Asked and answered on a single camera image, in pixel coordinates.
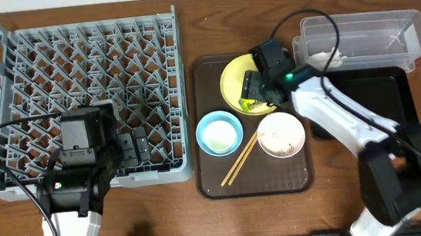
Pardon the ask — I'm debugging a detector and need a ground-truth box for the crumpled white tissue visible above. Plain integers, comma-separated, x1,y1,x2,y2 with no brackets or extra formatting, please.
305,48,347,71

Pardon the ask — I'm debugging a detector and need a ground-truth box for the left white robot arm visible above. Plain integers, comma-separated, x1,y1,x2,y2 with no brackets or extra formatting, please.
36,99,143,236

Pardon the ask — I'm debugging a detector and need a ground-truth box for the clear plastic bin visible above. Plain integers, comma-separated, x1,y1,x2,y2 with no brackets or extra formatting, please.
292,9,421,72

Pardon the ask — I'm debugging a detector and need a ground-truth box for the light blue bowl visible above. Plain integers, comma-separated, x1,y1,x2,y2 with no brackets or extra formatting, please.
196,110,244,157

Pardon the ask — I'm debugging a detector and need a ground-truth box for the upper wooden chopstick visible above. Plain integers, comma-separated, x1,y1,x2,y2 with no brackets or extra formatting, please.
220,131,257,187

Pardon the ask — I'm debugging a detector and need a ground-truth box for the lower wooden chopstick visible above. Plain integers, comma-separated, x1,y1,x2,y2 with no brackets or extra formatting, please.
225,137,257,185

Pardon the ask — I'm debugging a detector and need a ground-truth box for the dark brown serving tray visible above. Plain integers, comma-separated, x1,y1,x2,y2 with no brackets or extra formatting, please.
190,53,315,200

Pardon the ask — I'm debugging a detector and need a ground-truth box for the yellow plastic plate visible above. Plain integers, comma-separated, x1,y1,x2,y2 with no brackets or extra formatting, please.
220,54,275,116

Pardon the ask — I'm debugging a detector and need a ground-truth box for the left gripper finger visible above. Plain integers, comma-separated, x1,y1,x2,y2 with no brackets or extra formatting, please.
133,126,151,163
118,133,139,168

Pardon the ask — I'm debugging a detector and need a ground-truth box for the grey plastic dishwasher rack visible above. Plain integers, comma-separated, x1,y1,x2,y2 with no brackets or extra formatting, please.
0,11,193,189

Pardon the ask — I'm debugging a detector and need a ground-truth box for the white plastic cup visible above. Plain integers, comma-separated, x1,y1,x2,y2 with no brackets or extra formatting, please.
202,120,237,153

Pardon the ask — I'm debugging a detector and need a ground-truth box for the yellow green snack wrapper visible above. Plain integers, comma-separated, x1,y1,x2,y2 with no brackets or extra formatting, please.
238,99,265,113

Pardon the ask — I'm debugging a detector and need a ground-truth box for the wooden chopstick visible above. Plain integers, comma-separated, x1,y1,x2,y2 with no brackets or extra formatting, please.
225,137,257,185
220,131,257,187

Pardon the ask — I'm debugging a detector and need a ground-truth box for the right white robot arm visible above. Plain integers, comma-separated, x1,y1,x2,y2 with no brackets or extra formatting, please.
241,62,421,236

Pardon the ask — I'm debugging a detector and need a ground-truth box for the black waste tray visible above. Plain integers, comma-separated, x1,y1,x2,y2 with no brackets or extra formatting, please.
327,66,418,124

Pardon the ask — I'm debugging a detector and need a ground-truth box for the pink white bowl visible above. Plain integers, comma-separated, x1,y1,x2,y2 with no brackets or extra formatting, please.
256,112,306,159

